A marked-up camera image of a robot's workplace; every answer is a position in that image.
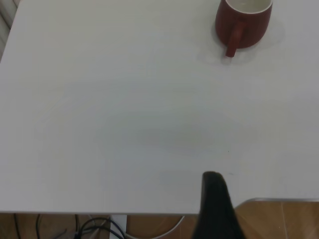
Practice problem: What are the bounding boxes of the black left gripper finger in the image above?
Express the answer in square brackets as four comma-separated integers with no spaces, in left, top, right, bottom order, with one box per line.
[191,171,246,239]

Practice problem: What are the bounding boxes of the white table leg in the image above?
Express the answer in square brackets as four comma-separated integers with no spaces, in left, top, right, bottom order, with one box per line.
[110,215,128,239]

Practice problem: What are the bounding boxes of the red ceramic mug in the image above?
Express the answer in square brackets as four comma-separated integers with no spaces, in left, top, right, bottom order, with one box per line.
[215,0,273,58]

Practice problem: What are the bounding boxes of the white cable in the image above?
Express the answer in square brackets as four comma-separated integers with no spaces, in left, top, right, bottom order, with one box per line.
[124,216,185,238]

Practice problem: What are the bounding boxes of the thin black cable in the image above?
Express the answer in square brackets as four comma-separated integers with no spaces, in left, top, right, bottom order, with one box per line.
[74,214,81,237]
[35,214,42,239]
[12,214,21,239]

